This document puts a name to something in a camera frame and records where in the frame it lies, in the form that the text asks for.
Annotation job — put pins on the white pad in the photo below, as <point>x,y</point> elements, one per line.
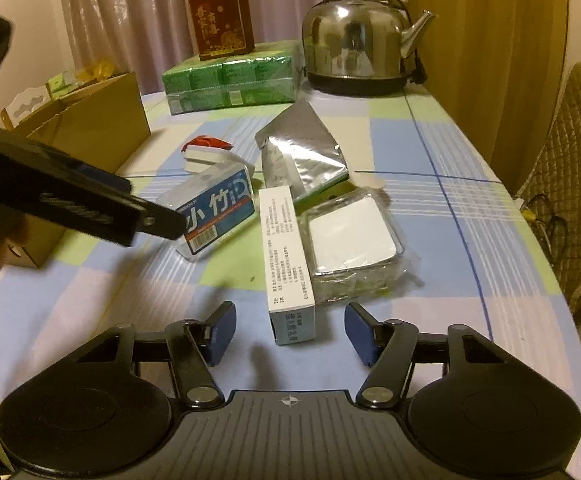
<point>354,248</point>

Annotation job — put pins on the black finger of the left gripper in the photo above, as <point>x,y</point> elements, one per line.
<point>48,184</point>

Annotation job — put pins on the long white carton box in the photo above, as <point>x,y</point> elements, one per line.
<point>289,291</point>

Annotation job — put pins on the pink curtain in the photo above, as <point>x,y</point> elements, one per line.
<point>148,37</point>

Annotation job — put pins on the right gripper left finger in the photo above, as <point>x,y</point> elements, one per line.
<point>193,348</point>

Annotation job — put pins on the blue labelled clear box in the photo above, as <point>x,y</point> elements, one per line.
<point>213,203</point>

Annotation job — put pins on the yellow plastic bag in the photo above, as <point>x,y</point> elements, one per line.
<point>97,71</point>

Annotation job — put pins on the green tissue multipack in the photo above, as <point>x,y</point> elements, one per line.
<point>270,74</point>

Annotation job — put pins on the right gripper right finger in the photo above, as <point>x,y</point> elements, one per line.
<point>387,349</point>

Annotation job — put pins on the checked tablecloth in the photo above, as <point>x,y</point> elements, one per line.
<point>476,262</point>

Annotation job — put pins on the stainless steel electric kettle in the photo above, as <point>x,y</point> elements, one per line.
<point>363,47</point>

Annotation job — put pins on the golden brown curtain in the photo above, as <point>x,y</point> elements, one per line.
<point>495,66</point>

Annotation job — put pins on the silver foil pouch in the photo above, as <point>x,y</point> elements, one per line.
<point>298,151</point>

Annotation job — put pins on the white plug adapter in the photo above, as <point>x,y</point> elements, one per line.
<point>201,158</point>

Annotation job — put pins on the green boxes in background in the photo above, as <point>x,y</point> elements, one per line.
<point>64,83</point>

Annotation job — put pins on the white scalloped card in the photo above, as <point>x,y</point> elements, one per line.
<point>24,104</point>

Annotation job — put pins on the red snack packet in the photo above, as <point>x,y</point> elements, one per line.
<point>207,142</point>

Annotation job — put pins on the brown cardboard box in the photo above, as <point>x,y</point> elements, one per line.
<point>102,125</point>

